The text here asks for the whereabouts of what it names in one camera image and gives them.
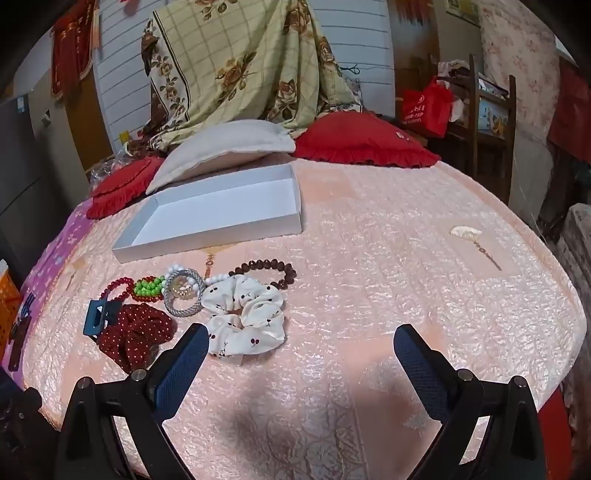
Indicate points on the blue hair claw clip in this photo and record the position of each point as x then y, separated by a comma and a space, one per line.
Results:
94, 321

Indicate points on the clear plastic bag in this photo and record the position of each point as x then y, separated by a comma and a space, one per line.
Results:
108, 168

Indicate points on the brown wooden door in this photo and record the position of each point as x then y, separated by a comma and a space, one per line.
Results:
87, 124

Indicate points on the pink quilted bedspread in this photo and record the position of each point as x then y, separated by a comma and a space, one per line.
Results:
369, 277

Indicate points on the dark red dotted scrunchie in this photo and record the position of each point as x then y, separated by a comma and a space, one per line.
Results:
134, 332

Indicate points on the orange box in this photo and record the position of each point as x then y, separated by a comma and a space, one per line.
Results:
7, 300

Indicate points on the dark brown flat case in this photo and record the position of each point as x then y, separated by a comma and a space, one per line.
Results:
16, 341

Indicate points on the large red ruffled cushion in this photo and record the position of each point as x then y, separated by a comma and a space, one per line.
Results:
360, 138

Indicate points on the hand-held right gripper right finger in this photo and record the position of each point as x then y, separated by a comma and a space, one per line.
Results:
420, 369

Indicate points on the floral checked blanket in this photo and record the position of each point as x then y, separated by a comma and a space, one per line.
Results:
240, 55

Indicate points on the purple flowered blanket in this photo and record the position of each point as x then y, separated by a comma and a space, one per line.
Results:
51, 263

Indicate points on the beige pillow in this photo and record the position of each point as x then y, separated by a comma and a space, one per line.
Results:
221, 143

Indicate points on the framed wall picture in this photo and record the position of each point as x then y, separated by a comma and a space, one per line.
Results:
461, 9

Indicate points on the white shallow cardboard box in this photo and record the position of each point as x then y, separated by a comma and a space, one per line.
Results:
207, 207

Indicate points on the pink floral cover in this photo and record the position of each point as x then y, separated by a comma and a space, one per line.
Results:
517, 60

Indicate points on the yellow small item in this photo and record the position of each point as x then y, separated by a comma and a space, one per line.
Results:
124, 138

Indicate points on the white hairpin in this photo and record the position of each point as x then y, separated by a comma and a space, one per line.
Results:
464, 232

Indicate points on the cream cherry-print scrunchie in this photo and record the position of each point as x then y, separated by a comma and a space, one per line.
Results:
249, 318

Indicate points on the small red ruffled cushion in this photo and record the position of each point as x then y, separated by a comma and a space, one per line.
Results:
120, 184

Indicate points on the plain red cloth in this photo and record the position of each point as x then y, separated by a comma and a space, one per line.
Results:
570, 106

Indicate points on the printed carton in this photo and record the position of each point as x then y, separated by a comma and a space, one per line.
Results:
491, 117

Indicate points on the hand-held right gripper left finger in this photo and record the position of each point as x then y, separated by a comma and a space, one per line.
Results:
178, 374

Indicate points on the pile of clothes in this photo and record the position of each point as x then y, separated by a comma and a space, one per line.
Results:
452, 74

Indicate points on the wooden shelf rack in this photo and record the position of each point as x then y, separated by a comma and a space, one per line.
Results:
472, 115

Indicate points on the red hanging cloth with fringe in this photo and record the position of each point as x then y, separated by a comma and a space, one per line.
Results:
69, 50

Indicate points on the red shopping bag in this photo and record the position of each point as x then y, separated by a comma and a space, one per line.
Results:
425, 110

